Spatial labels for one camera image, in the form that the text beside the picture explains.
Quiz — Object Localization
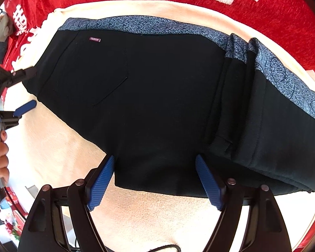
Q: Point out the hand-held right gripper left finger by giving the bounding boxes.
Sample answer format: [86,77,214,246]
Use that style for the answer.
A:
[18,155,115,252]

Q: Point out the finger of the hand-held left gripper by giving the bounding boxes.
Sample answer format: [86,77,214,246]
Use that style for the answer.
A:
[8,66,39,85]
[0,100,38,130]

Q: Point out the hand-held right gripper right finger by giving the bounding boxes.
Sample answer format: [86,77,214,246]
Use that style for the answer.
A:
[195,154,300,252]

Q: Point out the black pants with blue trim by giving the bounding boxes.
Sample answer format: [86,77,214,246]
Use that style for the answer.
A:
[22,17,315,198]

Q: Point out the cream cloth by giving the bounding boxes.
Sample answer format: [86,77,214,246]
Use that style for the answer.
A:
[0,0,315,250]

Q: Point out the red printed blanket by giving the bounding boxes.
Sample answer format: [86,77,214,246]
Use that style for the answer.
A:
[1,0,315,252]

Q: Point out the black cable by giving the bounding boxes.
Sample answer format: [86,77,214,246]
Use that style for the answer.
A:
[147,244,182,252]

